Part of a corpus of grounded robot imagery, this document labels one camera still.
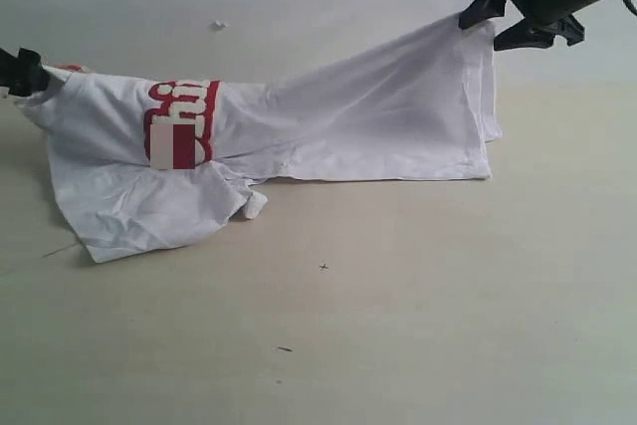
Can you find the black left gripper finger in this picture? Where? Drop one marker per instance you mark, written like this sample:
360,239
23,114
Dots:
23,75

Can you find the white t-shirt red lettering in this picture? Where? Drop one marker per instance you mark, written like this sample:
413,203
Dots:
141,165

